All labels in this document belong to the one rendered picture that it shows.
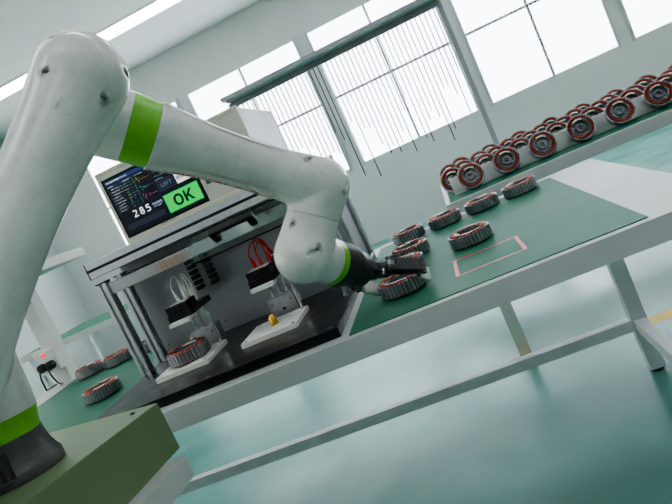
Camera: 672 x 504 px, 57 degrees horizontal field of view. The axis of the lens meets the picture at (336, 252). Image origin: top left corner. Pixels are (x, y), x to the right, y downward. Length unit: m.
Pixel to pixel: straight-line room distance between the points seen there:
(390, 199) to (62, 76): 7.16
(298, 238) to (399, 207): 6.83
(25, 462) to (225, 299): 0.97
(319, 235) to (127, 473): 0.49
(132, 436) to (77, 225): 8.21
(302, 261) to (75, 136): 0.44
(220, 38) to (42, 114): 7.49
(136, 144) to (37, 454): 0.48
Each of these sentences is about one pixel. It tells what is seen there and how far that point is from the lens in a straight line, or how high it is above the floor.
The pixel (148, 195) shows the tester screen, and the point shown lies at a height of 1.21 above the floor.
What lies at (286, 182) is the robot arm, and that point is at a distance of 1.10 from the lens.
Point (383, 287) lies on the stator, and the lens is 1.40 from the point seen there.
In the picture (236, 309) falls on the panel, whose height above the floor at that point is 0.82.
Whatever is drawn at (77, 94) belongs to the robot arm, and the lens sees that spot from 0.87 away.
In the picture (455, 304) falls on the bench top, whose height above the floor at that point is 0.73.
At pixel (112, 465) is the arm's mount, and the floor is 0.81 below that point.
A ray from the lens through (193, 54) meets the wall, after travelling 8.42.
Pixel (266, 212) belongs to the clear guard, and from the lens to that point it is 1.38.
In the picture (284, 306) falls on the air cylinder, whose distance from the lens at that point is 1.67.
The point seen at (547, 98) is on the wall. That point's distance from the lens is 7.98.
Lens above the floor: 1.07
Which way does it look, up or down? 7 degrees down
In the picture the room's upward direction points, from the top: 25 degrees counter-clockwise
